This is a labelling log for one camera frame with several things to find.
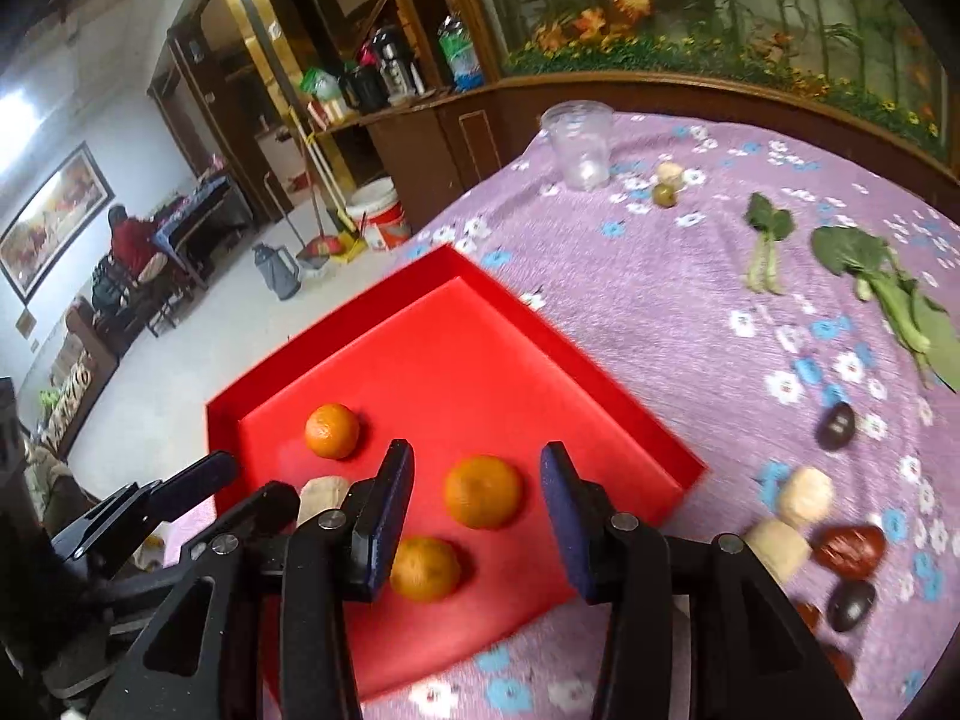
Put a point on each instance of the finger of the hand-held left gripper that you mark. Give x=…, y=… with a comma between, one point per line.
x=187, y=476

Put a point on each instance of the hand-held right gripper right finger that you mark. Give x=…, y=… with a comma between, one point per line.
x=570, y=532

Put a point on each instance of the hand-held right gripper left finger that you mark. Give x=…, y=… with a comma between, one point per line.
x=386, y=532

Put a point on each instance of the orange tangerine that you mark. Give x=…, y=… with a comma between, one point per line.
x=484, y=491
x=427, y=568
x=332, y=430

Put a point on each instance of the red plastic tray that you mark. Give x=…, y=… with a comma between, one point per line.
x=450, y=360

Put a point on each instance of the purple floral tablecloth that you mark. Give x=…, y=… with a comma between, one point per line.
x=675, y=360

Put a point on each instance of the grey kettle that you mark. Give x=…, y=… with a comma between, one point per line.
x=276, y=270

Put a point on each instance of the small red jujube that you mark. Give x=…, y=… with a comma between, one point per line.
x=840, y=664
x=808, y=615

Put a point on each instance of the red dustpan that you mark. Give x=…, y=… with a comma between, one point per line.
x=322, y=249

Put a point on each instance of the dark table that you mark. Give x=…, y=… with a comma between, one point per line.
x=199, y=202

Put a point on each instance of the large red jujube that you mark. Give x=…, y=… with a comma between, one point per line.
x=851, y=549

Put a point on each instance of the dark purple plum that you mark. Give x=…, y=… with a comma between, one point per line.
x=836, y=426
x=851, y=604

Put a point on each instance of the white plastic bucket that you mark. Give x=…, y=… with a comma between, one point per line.
x=379, y=214

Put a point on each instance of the small green fruit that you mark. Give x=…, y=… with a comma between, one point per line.
x=664, y=195

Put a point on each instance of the small bok choy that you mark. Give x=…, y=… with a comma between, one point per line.
x=766, y=229

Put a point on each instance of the clear plastic cup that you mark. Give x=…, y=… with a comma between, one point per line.
x=577, y=150

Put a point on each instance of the wooden cabinet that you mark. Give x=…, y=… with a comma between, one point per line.
x=420, y=150

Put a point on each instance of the large bok choy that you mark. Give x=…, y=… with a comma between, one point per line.
x=851, y=251

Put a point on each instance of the green bag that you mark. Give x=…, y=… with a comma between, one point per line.
x=322, y=86

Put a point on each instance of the black thermos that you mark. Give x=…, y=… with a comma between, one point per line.
x=394, y=64

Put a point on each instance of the clear water bottle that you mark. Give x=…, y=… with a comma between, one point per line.
x=457, y=52

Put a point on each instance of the aquarium with plants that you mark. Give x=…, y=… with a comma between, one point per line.
x=712, y=0

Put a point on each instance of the framed wall painting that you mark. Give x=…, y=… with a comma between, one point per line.
x=52, y=221

